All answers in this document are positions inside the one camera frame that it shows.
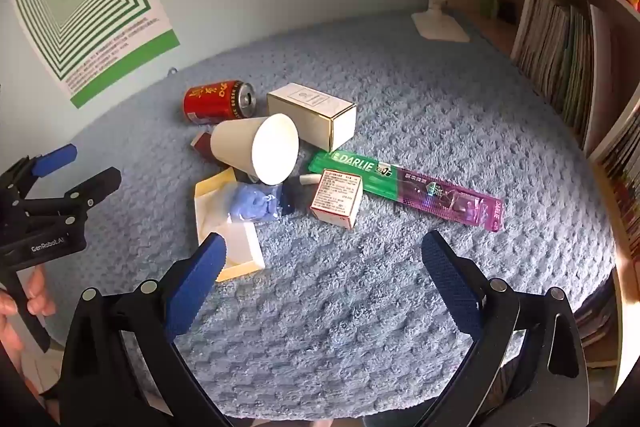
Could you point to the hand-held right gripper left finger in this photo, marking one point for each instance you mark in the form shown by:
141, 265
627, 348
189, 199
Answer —
200, 282

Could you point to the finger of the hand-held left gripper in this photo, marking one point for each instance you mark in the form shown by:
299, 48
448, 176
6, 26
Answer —
97, 184
55, 159

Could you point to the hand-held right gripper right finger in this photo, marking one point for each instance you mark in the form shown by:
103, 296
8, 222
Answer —
450, 282

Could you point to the green purple toothbrush packet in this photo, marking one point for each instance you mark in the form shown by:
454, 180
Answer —
425, 192

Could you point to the red drink can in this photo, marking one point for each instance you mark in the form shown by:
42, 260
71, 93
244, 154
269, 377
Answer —
215, 104

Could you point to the white cardboard box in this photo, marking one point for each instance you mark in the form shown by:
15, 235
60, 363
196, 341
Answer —
310, 107

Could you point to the person's left hand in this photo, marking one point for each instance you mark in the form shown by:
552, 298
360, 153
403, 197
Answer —
39, 296

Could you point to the crumpled blue glove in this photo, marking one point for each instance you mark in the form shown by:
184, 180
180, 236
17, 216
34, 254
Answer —
252, 202

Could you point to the small brown red packet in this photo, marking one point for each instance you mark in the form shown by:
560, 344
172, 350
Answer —
202, 144

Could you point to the small white medicine box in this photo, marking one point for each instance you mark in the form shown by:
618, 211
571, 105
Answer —
337, 194

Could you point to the white paper cup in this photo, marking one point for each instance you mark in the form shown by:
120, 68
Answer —
240, 144

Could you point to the small white tube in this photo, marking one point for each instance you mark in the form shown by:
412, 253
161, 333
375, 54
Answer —
307, 179

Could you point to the low stack of flat books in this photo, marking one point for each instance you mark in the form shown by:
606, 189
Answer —
597, 317

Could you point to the row of leaning colourful books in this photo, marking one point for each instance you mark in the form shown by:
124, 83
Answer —
625, 177

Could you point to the row of thin upright books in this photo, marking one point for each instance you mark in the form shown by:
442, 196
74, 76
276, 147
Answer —
555, 52

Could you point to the green bottle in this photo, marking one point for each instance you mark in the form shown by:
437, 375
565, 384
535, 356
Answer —
490, 2

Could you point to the small wall hook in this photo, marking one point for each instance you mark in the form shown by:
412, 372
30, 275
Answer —
172, 71

